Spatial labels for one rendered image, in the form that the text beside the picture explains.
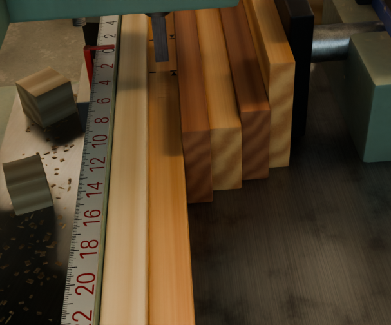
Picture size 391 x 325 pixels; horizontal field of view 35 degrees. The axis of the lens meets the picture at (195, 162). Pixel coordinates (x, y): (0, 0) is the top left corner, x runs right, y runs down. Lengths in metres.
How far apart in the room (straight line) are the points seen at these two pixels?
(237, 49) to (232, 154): 0.08
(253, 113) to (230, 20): 0.11
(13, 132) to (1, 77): 1.72
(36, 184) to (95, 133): 0.18
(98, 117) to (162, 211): 0.08
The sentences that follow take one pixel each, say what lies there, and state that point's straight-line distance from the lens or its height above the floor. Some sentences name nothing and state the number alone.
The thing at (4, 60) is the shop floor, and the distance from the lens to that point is 2.46.
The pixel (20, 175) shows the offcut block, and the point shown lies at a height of 0.83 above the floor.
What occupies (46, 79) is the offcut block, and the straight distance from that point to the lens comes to 0.64.
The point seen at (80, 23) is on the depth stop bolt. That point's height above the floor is 0.95.
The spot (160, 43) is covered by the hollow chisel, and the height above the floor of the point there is 0.96.
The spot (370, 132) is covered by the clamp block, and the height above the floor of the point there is 0.92.
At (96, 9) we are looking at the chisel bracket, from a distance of 0.38.
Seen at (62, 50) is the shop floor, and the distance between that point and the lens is 2.45.
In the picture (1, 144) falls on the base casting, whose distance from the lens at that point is 0.64.
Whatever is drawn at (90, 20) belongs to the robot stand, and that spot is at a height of 0.69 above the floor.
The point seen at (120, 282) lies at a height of 0.95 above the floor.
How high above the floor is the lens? 1.17
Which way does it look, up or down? 40 degrees down
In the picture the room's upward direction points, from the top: 4 degrees counter-clockwise
